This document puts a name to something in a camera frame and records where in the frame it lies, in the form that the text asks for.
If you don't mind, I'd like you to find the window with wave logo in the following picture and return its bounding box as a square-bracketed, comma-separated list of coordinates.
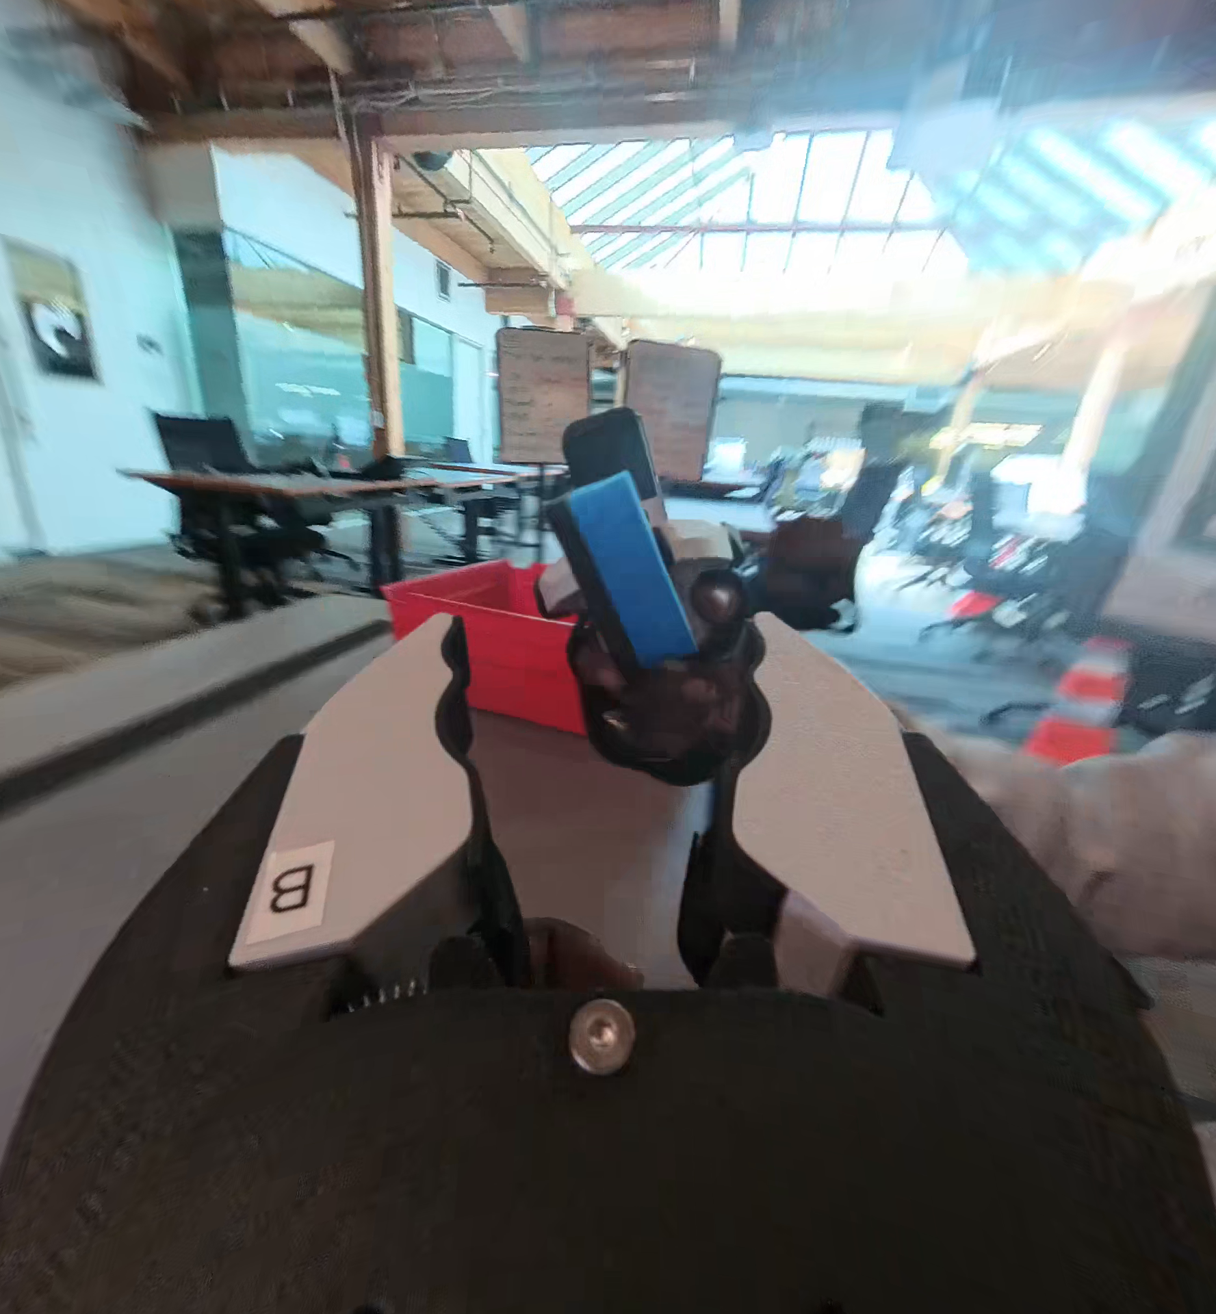
[0, 237, 103, 384]

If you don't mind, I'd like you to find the black white marker sign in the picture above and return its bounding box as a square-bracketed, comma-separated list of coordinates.
[1099, 274, 1216, 650]

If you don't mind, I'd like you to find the person's right hand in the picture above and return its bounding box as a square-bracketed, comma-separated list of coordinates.
[575, 567, 774, 783]

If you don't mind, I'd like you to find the black office chair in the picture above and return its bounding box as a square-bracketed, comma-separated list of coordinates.
[150, 410, 334, 609]

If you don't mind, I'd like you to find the person's left hand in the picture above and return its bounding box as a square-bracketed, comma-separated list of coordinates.
[529, 916, 645, 992]

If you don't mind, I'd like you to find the wooden pillar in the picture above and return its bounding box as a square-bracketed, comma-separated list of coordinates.
[349, 133, 407, 459]

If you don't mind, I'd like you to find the dark office chair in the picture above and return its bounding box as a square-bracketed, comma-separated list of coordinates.
[760, 511, 858, 629]

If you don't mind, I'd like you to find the grey board on stand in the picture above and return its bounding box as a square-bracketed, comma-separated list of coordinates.
[624, 339, 723, 485]
[495, 325, 594, 466]

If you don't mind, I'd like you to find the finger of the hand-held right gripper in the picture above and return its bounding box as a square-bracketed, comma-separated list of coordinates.
[536, 555, 593, 619]
[664, 518, 740, 570]

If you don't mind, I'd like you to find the black tape strip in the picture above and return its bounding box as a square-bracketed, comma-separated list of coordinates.
[0, 616, 394, 814]

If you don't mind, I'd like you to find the orange traffic cone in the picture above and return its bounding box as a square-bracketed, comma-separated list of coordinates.
[1022, 634, 1135, 768]

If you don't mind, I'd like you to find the person's right forearm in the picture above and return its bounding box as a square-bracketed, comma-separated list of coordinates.
[931, 706, 1216, 962]

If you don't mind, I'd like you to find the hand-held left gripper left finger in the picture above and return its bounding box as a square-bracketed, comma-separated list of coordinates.
[229, 613, 496, 975]

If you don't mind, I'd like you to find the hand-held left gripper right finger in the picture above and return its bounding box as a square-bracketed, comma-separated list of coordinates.
[715, 616, 980, 971]

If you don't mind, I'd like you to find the light blue block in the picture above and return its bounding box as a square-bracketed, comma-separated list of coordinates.
[550, 471, 701, 670]

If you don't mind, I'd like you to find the red plastic bin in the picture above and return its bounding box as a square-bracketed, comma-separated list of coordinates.
[383, 559, 592, 737]

